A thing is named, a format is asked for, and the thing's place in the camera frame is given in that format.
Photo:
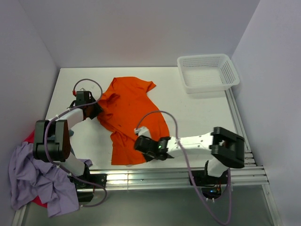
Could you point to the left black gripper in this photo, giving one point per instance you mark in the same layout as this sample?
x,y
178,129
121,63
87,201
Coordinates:
x,y
98,109

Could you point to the lavender t shirt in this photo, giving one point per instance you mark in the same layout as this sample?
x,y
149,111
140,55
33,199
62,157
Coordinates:
x,y
31,178

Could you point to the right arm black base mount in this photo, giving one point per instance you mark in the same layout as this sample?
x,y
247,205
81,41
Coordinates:
x,y
209,187

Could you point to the white perforated plastic basket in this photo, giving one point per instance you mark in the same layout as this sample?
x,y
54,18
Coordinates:
x,y
207,73

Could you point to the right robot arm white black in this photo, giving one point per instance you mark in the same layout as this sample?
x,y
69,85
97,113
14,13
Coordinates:
x,y
225,148

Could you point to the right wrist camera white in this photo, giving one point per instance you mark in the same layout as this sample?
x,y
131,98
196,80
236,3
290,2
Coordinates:
x,y
142,131

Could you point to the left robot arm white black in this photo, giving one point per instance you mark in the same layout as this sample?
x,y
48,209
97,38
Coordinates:
x,y
52,139

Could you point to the red t shirt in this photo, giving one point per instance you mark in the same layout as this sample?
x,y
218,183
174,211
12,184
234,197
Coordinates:
x,y
30,138

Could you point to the orange t shirt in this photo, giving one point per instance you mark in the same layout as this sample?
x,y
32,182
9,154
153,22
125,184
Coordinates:
x,y
125,105

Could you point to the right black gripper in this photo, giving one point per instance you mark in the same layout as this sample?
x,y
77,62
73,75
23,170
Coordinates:
x,y
147,157

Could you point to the aluminium front rail frame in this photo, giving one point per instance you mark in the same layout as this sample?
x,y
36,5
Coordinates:
x,y
164,197

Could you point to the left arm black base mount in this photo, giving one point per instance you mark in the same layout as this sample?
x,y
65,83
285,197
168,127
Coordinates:
x,y
86,192

